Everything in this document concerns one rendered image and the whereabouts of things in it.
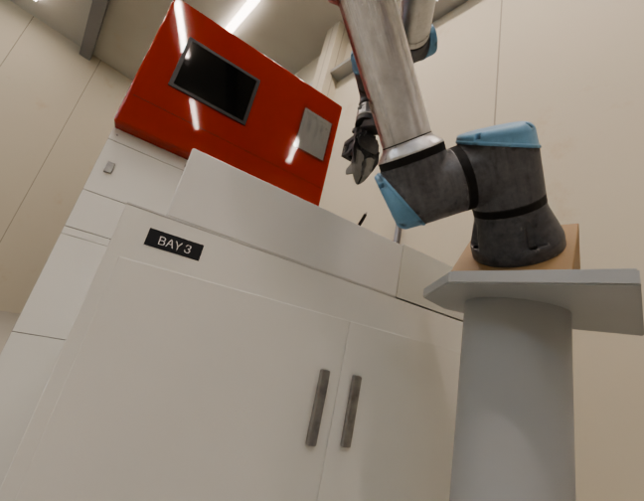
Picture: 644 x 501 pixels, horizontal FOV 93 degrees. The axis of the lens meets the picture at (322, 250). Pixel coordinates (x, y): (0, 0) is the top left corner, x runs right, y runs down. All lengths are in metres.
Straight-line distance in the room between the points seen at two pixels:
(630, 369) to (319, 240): 1.97
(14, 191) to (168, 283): 7.93
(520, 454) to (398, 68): 0.58
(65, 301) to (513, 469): 1.16
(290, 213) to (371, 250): 0.23
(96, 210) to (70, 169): 7.39
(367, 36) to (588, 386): 2.14
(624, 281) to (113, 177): 1.29
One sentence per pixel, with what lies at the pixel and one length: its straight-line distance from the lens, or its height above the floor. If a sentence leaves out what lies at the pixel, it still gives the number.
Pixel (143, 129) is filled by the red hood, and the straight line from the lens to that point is 1.30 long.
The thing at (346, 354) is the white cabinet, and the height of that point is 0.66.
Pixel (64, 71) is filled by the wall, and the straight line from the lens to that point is 9.40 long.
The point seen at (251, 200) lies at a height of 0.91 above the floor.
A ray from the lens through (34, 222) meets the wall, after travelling 8.37.
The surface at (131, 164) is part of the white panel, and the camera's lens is 1.30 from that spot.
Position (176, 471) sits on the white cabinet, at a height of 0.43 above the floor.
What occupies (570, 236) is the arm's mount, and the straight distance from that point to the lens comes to 0.71.
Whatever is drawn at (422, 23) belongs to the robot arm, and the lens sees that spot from 0.87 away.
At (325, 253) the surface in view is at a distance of 0.69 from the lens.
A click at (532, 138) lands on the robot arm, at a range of 0.60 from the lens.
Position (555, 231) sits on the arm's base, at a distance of 0.64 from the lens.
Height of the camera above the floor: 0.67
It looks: 17 degrees up
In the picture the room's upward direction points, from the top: 13 degrees clockwise
